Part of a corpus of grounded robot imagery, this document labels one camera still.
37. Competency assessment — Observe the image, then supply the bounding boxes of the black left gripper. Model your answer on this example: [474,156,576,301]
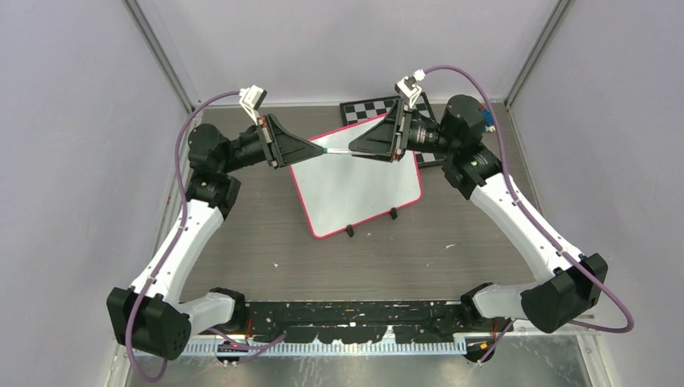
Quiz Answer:
[220,114,323,174]

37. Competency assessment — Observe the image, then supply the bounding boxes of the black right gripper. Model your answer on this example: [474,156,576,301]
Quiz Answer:
[349,98,457,163]

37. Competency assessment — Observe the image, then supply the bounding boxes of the green whiteboard marker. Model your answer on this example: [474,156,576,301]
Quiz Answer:
[323,148,354,156]

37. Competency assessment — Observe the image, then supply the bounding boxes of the red-framed whiteboard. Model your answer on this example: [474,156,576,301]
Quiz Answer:
[289,112,424,239]

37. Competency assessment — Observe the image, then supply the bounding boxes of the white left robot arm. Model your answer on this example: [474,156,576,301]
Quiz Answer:
[106,114,326,360]

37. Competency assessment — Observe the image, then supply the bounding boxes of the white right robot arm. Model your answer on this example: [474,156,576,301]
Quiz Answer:
[348,94,608,333]

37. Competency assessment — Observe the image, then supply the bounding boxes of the black and white chessboard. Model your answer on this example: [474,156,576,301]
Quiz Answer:
[339,93,444,169]

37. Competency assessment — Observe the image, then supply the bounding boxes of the toy brick car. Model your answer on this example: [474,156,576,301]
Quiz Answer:
[480,104,496,133]

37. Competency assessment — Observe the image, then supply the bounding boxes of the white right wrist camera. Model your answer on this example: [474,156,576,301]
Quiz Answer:
[394,69,426,110]

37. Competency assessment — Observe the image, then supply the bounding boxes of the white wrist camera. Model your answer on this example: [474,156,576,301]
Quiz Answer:
[394,69,426,110]
[239,85,268,124]

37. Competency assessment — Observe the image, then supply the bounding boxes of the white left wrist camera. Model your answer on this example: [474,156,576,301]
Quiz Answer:
[239,85,268,124]

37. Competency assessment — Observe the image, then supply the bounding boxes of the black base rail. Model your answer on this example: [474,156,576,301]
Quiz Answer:
[243,300,514,346]

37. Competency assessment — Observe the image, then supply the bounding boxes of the slotted cable duct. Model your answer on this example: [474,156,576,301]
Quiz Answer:
[181,336,467,357]

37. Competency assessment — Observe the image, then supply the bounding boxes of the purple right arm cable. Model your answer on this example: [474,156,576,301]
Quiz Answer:
[422,64,636,369]

